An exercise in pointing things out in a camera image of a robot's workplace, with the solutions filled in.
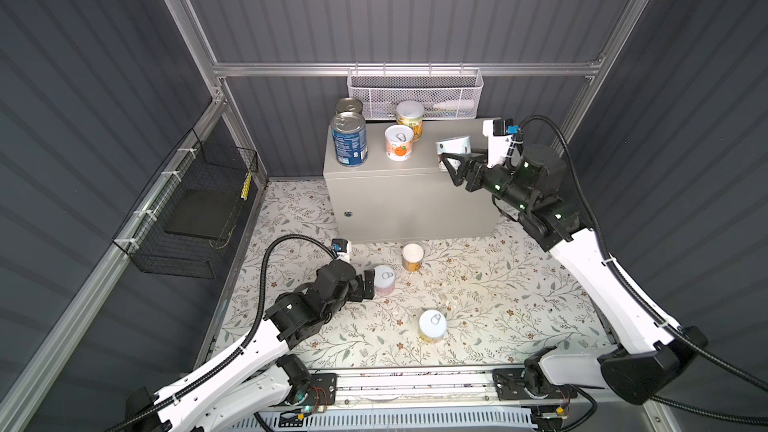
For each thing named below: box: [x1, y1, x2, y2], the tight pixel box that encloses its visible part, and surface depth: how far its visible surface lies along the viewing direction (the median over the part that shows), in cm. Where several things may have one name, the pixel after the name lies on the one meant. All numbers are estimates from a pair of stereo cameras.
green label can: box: [435, 136, 471, 172], surface depth 63 cm
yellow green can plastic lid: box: [396, 100, 425, 142], surface depth 80 cm
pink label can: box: [374, 265, 395, 296], surface depth 89 cm
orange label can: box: [384, 124, 414, 162], surface depth 77 cm
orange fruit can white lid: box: [402, 243, 424, 272], surface depth 93 cm
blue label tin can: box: [330, 111, 369, 168], surface depth 72 cm
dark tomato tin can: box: [335, 97, 363, 113], surface depth 77 cm
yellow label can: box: [419, 309, 447, 344], surface depth 80 cm
